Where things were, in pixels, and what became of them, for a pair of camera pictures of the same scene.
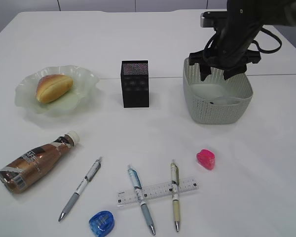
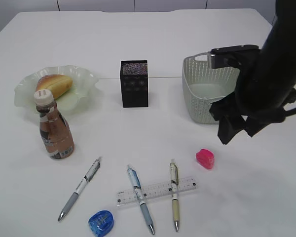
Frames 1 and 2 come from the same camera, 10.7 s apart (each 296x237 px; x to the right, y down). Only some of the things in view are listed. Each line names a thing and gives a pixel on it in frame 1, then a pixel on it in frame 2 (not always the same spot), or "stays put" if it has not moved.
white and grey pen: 84,183 stays put
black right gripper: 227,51 -> 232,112
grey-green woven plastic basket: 216,100 stays put
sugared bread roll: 50,88 stays put
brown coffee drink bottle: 14,177 -> 55,133
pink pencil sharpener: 206,158 stays put
